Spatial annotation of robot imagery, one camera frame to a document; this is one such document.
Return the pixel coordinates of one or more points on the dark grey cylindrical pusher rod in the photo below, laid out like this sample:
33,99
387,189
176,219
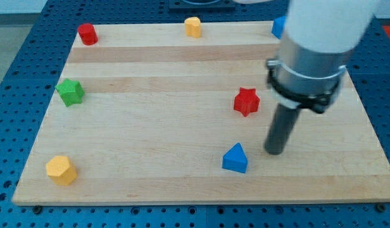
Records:
280,129

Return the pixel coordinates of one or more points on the red star block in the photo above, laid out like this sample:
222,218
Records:
246,101

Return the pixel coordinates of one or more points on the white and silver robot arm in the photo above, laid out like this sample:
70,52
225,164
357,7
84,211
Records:
317,41

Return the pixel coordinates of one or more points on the green star block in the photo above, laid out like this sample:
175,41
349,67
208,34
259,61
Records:
70,92

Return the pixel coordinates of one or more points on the blue pentagon block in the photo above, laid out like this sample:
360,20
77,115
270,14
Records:
235,159

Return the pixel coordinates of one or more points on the blue cube block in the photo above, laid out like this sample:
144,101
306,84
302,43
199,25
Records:
278,26

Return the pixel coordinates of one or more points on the yellow heart block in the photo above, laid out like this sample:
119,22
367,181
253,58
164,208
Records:
193,27

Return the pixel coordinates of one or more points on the light wooden board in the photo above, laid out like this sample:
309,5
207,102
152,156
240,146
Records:
158,115

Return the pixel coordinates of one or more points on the red cylinder block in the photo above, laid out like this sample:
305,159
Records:
87,34

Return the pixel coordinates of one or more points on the yellow hexagon block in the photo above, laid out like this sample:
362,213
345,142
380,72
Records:
61,170

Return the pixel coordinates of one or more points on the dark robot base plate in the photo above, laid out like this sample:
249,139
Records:
182,5

